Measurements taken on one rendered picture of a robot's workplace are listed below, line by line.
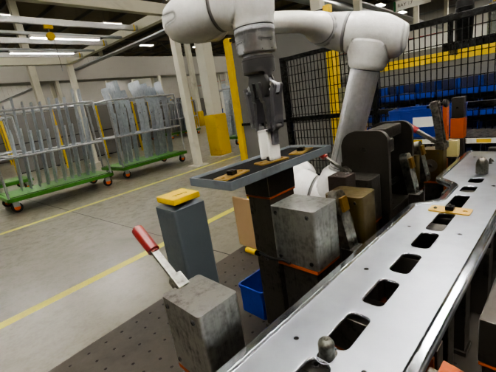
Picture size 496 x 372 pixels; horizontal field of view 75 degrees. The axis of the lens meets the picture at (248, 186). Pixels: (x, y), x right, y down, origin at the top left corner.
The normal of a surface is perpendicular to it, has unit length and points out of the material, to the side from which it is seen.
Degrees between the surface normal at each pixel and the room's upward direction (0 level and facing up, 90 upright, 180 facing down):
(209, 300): 0
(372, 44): 98
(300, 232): 90
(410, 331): 0
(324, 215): 90
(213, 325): 90
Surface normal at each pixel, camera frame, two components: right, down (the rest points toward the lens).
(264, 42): 0.51, 0.15
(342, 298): -0.15, -0.96
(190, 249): 0.70, 0.08
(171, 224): -0.69, 0.28
